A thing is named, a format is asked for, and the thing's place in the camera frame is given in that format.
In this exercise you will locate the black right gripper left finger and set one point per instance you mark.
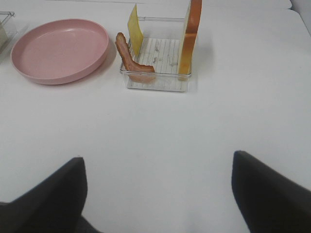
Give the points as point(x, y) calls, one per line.
point(53, 206)

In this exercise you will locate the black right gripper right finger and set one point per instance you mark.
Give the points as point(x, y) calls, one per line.
point(268, 201)

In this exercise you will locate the bacon strip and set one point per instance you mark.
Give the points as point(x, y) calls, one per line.
point(130, 64)

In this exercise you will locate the yellow cheese slice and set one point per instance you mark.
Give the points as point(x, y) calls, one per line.
point(136, 36)

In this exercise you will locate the pink round plate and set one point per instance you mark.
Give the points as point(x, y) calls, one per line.
point(61, 51)

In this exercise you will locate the right bread slice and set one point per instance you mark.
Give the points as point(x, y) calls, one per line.
point(188, 38)

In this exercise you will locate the clear left plastic tray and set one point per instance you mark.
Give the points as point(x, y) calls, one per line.
point(7, 30)

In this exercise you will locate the clear plastic tray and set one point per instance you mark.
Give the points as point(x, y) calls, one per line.
point(7, 30)
point(160, 49)

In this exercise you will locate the clear right plastic tray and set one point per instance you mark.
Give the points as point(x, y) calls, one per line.
point(160, 49)

